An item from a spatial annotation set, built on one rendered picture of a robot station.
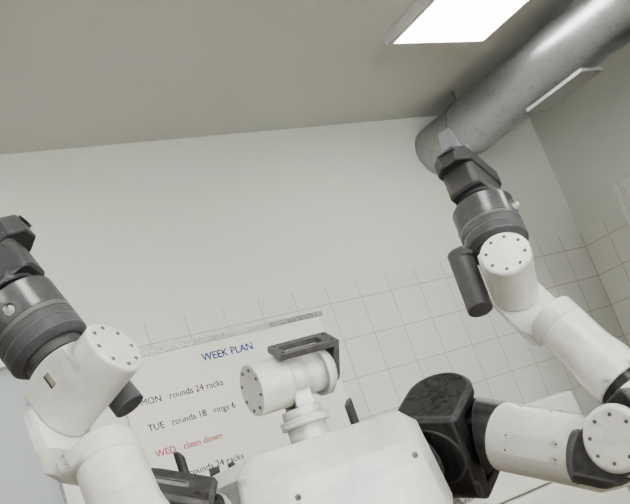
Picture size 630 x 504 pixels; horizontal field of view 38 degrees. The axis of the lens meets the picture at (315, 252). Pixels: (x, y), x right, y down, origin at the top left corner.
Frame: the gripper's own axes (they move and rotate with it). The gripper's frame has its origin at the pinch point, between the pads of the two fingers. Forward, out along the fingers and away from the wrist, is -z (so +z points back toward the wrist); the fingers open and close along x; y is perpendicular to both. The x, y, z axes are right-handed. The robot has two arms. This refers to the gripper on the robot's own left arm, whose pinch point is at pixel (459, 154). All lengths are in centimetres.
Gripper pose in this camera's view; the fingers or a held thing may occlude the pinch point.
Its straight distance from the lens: 136.3
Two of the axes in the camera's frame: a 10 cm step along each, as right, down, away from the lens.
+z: 2.0, 7.7, -6.0
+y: -7.5, 5.2, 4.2
